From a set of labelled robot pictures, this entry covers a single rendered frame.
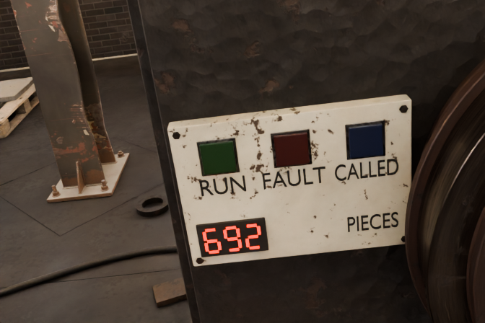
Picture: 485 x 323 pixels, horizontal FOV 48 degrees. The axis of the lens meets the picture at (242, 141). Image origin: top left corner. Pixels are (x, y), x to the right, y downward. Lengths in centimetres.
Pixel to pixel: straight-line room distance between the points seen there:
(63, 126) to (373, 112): 284
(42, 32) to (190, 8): 264
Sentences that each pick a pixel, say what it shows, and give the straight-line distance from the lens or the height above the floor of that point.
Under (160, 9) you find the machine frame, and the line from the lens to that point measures 57.
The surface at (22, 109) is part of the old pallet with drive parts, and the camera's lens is 524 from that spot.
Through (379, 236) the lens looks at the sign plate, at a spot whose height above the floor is 107.
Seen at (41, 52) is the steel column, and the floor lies 87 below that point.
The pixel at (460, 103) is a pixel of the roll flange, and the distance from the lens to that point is 54.
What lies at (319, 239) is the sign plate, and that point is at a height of 108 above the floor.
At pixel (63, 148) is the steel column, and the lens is 338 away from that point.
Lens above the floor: 144
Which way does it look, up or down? 23 degrees down
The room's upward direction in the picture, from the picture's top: 8 degrees counter-clockwise
